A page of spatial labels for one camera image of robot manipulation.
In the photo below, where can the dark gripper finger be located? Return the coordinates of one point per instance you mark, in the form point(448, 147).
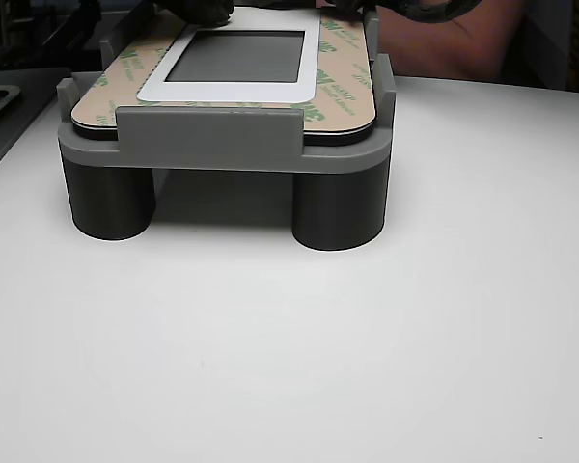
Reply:
point(198, 9)

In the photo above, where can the white panel with gray window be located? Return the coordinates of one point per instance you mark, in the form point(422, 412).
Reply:
point(241, 58)

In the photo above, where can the gray plastic jig fixture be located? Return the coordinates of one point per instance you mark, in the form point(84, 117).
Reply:
point(207, 140)

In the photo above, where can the gray metal plate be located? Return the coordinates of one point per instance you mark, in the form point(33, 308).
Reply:
point(34, 111)

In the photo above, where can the dark idle robot wrist assembly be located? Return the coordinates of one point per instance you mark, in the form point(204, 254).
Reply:
point(391, 5)

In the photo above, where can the reddish brown rounded body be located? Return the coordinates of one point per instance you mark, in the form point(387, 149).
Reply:
point(444, 48)

